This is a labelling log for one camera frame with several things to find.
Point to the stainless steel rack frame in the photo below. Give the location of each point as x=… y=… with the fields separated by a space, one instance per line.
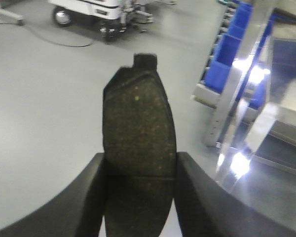
x=252 y=110

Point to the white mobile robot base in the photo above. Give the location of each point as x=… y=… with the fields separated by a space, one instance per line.
x=114 y=15

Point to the grey brake pad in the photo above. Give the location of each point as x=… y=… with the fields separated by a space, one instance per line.
x=139 y=142

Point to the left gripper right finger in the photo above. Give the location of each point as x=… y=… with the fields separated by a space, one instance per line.
x=205 y=209

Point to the lower blue plastic bin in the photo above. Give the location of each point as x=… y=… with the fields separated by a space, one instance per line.
x=226 y=47

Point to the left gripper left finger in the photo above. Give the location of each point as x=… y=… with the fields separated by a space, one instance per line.
x=75 y=212

